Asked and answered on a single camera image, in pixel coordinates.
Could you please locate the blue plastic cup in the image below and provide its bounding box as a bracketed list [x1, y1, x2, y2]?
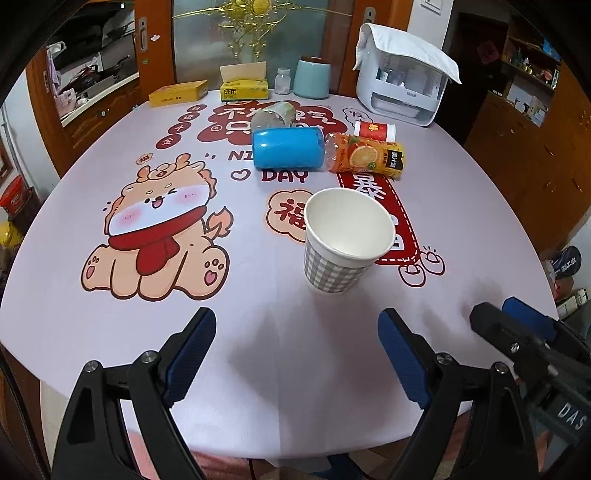
[252, 127, 325, 170]

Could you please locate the yellow tissue box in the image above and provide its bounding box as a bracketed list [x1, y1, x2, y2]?
[219, 61, 269, 102]

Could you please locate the white cloth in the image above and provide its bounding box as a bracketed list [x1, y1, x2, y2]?
[353, 23, 462, 84]

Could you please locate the printed pink tablecloth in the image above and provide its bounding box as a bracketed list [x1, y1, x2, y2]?
[1, 93, 555, 459]

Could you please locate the light blue canister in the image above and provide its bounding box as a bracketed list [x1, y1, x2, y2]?
[294, 56, 331, 99]

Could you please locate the red white can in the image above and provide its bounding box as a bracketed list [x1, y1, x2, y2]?
[353, 120, 397, 143]

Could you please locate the white desktop organizer box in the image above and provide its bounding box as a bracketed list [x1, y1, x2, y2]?
[355, 39, 454, 127]

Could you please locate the grey checked paper cup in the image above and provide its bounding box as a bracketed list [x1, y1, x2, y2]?
[304, 187, 396, 294]

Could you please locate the small clear glass jar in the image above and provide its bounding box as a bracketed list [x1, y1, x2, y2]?
[273, 68, 291, 95]

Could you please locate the orange juice bottle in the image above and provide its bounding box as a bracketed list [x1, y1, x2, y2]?
[325, 133, 406, 180]

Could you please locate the flat yellow box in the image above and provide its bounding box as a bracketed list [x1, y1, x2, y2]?
[148, 80, 208, 107]

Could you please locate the clear glass jar lying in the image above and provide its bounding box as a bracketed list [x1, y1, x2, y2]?
[250, 101, 297, 132]

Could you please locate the brown wooden cabinet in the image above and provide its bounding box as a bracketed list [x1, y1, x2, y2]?
[465, 17, 590, 253]

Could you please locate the gold ornament on door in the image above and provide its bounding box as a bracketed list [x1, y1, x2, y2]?
[172, 0, 353, 61]

